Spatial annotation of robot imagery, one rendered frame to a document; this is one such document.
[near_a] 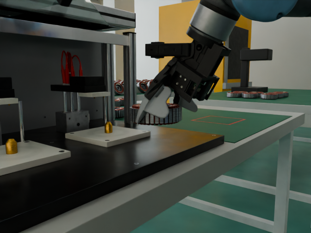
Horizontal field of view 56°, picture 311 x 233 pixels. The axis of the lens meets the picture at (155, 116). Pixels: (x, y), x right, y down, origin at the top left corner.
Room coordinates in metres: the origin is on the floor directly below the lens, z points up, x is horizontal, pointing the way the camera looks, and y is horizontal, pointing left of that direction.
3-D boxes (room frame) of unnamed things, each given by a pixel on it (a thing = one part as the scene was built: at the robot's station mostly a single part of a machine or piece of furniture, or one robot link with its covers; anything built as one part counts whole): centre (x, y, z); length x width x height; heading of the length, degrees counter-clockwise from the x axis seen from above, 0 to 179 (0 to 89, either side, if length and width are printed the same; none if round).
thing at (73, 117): (0.80, 0.23, 0.80); 0.07 x 0.05 x 0.06; 142
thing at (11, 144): (0.52, 0.27, 0.80); 0.02 x 0.02 x 0.03
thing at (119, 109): (1.19, 0.18, 0.77); 0.11 x 0.11 x 0.04
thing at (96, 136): (0.71, 0.12, 0.78); 0.15 x 0.15 x 0.01; 52
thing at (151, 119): (0.62, 0.00, 0.84); 0.11 x 0.11 x 0.04
